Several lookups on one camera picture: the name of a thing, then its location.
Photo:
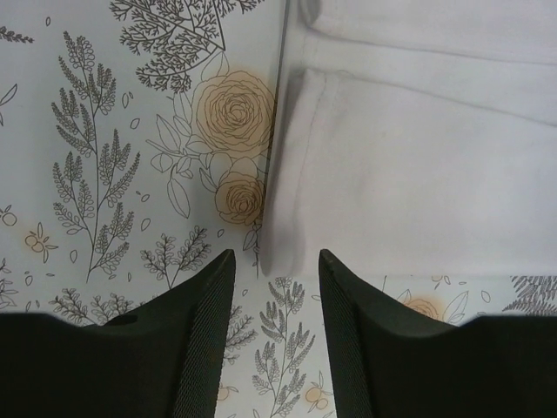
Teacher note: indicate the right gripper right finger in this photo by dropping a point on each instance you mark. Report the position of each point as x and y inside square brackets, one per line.
[387, 360]

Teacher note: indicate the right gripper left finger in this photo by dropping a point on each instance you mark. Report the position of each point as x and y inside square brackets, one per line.
[162, 359]

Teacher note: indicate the white t shirt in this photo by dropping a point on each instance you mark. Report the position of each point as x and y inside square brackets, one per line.
[415, 137]

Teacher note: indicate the floral patterned table mat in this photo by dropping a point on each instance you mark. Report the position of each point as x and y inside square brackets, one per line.
[136, 147]

